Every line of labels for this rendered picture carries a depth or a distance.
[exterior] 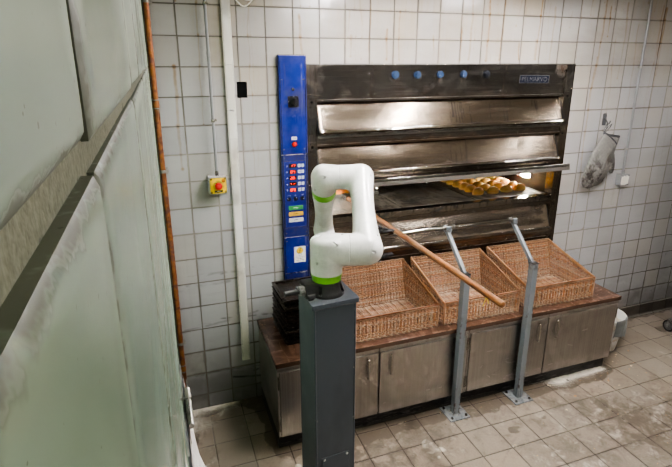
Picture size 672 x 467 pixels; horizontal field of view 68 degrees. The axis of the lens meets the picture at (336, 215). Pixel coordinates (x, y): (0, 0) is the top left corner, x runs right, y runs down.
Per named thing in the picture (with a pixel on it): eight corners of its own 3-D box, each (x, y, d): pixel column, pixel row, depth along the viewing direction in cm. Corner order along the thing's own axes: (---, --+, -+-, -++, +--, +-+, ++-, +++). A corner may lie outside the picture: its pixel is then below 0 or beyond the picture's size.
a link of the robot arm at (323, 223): (315, 205, 234) (338, 200, 236) (309, 186, 240) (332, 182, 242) (316, 246, 263) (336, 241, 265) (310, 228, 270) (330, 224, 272)
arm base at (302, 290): (289, 307, 193) (289, 293, 192) (278, 292, 206) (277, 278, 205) (350, 295, 203) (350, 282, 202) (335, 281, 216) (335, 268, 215)
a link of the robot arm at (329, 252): (349, 284, 200) (350, 239, 194) (310, 285, 199) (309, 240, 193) (347, 271, 212) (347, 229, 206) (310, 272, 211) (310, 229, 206)
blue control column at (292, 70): (241, 280, 508) (227, 58, 446) (256, 277, 513) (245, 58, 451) (288, 392, 334) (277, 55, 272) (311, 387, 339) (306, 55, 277)
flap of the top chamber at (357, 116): (318, 134, 294) (315, 101, 295) (560, 123, 352) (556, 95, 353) (320, 133, 290) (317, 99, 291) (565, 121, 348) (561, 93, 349)
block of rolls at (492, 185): (432, 179, 418) (432, 172, 416) (481, 175, 433) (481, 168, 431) (475, 196, 363) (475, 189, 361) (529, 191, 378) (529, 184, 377)
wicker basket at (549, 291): (481, 281, 366) (484, 245, 358) (543, 271, 384) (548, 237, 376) (526, 310, 322) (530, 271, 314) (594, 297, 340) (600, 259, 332)
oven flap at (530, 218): (319, 258, 317) (316, 227, 318) (547, 228, 375) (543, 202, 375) (321, 258, 313) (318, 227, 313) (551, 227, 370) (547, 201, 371)
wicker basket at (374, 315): (325, 307, 326) (324, 268, 318) (401, 294, 345) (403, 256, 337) (353, 345, 283) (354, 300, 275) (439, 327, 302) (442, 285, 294)
